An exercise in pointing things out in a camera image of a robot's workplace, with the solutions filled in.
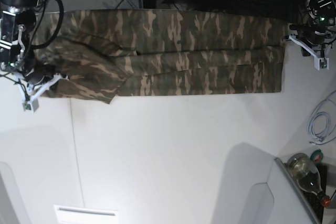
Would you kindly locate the green tape roll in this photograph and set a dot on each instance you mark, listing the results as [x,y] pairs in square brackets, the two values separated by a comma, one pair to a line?
[317,156]

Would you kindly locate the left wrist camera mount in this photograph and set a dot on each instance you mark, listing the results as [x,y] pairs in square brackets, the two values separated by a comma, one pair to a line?
[319,53]

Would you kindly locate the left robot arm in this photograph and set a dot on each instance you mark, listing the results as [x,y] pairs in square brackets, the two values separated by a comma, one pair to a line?
[321,15]

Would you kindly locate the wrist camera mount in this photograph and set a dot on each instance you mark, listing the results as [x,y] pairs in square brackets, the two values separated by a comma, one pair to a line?
[319,53]
[30,91]

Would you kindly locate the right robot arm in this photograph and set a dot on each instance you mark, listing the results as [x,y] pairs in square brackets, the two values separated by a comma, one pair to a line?
[19,26]

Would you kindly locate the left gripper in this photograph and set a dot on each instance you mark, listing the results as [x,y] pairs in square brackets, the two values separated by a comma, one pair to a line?
[310,37]

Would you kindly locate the camouflage t-shirt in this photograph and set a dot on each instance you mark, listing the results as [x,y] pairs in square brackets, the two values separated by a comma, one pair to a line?
[153,52]

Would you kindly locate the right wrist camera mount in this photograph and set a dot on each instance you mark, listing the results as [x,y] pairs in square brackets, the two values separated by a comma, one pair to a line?
[30,91]

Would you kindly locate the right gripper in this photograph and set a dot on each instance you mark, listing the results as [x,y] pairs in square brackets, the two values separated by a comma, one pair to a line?
[38,73]

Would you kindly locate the clear plastic bottle red cap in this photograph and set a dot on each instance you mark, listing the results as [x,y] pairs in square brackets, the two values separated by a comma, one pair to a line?
[305,173]

